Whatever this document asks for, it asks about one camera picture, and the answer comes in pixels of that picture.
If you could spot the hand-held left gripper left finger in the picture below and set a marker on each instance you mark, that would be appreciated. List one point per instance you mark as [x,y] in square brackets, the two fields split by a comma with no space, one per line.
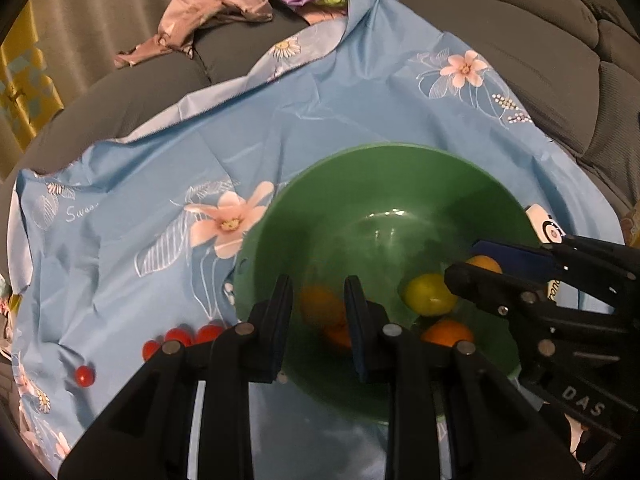
[275,335]

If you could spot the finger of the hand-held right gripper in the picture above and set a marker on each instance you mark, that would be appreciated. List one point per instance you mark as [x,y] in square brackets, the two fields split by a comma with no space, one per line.
[480,282]
[520,257]

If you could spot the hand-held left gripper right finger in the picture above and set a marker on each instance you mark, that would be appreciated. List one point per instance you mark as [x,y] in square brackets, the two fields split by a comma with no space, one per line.
[360,340]

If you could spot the orange fruit back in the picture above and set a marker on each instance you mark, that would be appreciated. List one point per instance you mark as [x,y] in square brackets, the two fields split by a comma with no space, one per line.
[482,262]

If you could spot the yellow-green oval fruit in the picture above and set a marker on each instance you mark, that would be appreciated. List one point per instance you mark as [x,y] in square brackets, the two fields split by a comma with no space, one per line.
[427,295]

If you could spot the orange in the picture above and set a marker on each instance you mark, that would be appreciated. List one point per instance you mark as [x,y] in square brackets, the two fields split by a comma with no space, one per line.
[447,334]

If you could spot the green plastic bowl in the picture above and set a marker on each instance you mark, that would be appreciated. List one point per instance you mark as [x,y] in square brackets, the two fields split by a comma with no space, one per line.
[380,195]

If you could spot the grey sofa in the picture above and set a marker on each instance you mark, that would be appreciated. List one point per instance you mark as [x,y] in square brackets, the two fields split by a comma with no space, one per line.
[525,35]

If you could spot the blue floral blanket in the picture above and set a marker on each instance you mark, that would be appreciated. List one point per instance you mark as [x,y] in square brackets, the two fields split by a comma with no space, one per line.
[200,125]

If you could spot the green cloth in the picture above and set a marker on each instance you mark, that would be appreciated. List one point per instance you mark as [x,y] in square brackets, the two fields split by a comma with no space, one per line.
[332,0]

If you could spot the pink garment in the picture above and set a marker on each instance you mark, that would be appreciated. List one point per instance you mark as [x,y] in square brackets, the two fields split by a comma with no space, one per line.
[215,5]

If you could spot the yellow patterned curtain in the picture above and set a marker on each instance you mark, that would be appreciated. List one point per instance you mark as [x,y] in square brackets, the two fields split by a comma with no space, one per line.
[25,85]

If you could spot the grey pleated curtain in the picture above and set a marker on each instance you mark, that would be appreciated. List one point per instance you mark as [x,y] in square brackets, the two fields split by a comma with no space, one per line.
[100,5]

